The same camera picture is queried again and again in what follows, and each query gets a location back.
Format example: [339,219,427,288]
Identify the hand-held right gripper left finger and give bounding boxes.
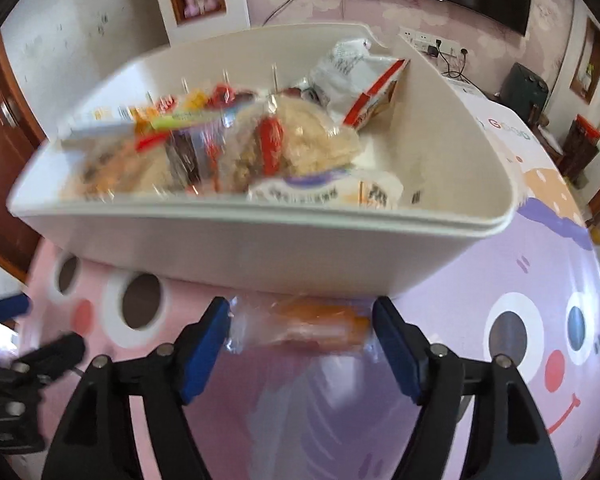
[40,296,232,480]

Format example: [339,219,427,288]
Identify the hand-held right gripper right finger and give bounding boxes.
[371,296,565,480]

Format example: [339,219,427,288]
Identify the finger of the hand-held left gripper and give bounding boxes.
[10,332,87,386]
[0,294,33,326]

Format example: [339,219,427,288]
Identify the orange sausage snack packet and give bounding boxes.
[225,295,381,356]

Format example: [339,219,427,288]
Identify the white plastic bin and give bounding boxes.
[7,22,518,301]

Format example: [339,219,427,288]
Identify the white round-label packet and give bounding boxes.
[247,167,405,211]

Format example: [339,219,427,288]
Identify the white red-edged packet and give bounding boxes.
[310,40,412,128]

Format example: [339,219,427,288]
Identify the wooden door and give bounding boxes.
[0,30,48,281]

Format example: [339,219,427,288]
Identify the red-lidded basket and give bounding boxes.
[562,115,600,178]

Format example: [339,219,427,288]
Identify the white set-top box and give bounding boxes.
[445,77,487,99]

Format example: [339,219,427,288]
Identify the dark green air fryer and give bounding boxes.
[500,62,551,116]

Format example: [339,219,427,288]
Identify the wall power sockets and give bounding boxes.
[399,27,468,58]

